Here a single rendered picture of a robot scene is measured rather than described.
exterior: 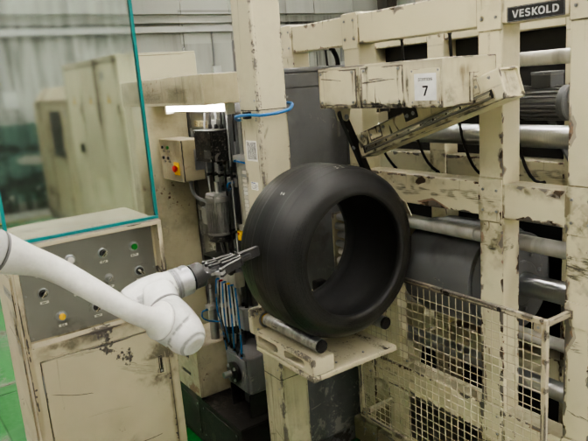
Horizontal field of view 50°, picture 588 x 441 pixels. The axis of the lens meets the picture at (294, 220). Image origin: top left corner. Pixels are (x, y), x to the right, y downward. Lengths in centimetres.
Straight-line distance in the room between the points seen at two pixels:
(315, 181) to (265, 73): 50
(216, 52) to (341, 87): 1007
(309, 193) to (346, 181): 13
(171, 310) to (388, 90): 98
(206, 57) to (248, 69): 991
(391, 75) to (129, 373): 147
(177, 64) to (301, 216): 378
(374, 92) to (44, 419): 164
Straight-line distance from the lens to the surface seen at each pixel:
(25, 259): 154
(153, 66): 546
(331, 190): 194
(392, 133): 227
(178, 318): 165
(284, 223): 189
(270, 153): 227
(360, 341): 233
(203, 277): 184
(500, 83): 196
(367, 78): 215
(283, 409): 256
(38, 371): 245
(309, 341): 209
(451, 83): 194
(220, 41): 1233
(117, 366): 253
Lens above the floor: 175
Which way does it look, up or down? 13 degrees down
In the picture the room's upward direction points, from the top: 4 degrees counter-clockwise
